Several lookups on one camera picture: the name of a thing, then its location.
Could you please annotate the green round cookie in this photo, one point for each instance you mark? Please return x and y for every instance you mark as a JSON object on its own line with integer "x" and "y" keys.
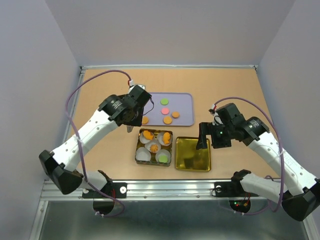
{"x": 164, "y": 101}
{"x": 163, "y": 159}

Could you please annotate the orange fish cookie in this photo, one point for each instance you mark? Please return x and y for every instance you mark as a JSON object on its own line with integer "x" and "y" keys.
{"x": 167, "y": 138}
{"x": 148, "y": 135}

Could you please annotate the aluminium frame rail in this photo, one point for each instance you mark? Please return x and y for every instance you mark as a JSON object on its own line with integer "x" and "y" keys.
{"x": 145, "y": 190}

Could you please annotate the tan round cookie bottom-middle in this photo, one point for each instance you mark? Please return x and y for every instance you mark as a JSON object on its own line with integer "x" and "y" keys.
{"x": 167, "y": 120}

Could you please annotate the gold cookie tin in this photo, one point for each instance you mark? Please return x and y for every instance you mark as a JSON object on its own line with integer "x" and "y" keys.
{"x": 153, "y": 161}

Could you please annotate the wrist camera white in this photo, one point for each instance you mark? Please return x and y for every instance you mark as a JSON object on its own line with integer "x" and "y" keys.
{"x": 137, "y": 85}
{"x": 216, "y": 119}

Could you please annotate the tan round cookie bottom-left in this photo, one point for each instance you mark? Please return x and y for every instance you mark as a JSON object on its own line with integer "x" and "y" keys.
{"x": 145, "y": 120}

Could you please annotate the swirl butter cookie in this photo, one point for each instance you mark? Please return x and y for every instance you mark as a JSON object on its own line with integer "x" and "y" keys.
{"x": 154, "y": 148}

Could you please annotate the lavender plastic tray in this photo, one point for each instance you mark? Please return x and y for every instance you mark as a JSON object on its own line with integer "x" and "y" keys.
{"x": 181, "y": 102}

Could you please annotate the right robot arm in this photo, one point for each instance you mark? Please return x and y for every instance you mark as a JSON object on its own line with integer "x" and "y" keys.
{"x": 297, "y": 192}

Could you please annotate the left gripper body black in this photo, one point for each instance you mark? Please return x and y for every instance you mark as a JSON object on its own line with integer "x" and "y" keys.
{"x": 136, "y": 121}

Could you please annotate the metal tongs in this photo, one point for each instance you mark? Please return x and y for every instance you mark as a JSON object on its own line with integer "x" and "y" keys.
{"x": 129, "y": 128}

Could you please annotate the white paper cup top-right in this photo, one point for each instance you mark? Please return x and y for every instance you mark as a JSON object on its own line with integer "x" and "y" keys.
{"x": 160, "y": 138}

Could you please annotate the white paper cup bottom-right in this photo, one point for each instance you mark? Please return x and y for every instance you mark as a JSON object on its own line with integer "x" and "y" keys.
{"x": 163, "y": 152}

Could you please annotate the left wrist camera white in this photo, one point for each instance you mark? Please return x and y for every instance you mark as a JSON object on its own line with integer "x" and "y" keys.
{"x": 137, "y": 85}

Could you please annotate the white paper cup top-left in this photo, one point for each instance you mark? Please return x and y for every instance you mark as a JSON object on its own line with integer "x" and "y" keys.
{"x": 142, "y": 139}

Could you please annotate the pink round cookie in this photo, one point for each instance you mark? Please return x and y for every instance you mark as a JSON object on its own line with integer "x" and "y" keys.
{"x": 165, "y": 111}

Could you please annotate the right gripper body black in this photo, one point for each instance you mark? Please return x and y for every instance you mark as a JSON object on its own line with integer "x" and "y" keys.
{"x": 221, "y": 136}

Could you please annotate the tan round cookie right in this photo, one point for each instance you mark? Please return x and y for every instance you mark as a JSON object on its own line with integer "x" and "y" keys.
{"x": 175, "y": 114}

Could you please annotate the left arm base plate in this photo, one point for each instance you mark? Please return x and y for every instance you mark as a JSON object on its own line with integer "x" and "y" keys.
{"x": 116, "y": 190}

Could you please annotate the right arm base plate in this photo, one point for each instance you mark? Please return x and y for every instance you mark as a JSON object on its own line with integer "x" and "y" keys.
{"x": 230, "y": 189}

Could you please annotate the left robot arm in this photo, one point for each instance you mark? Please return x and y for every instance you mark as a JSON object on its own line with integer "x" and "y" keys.
{"x": 60, "y": 164}

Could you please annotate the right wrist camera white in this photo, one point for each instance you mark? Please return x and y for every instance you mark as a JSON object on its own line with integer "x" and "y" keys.
{"x": 216, "y": 119}

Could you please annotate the white paper cup bottom-left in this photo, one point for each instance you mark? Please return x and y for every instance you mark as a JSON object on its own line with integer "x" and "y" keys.
{"x": 142, "y": 154}

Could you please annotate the gold tin lid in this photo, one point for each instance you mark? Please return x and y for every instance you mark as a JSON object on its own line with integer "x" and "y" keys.
{"x": 188, "y": 158}

